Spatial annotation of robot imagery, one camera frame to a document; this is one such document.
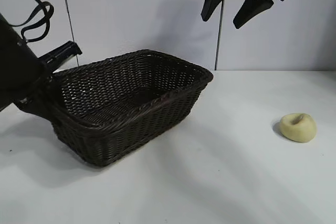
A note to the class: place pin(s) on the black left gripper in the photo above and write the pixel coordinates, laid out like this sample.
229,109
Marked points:
18,72

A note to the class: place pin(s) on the dark brown woven basket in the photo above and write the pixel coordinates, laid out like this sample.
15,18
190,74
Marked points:
131,98

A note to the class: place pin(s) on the pale yellow round pastry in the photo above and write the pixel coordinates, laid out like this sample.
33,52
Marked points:
298,128

